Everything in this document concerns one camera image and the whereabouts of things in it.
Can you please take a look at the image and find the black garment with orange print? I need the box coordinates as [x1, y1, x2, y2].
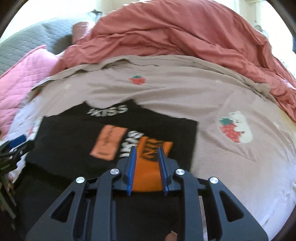
[15, 100, 198, 237]

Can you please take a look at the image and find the left hand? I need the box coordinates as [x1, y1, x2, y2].
[1, 174, 16, 220]

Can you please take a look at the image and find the right hand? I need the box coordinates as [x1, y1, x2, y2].
[165, 231, 178, 241]

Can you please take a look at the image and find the pink quilted pillow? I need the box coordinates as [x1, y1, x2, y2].
[0, 45, 59, 138]

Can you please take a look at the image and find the grey quilted headboard cover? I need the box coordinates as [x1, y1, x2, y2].
[1, 18, 87, 74]

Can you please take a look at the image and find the dusty pink small pillow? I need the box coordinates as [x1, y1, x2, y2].
[72, 22, 89, 44]

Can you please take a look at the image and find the salmon red blanket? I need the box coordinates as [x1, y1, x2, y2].
[51, 1, 295, 120]

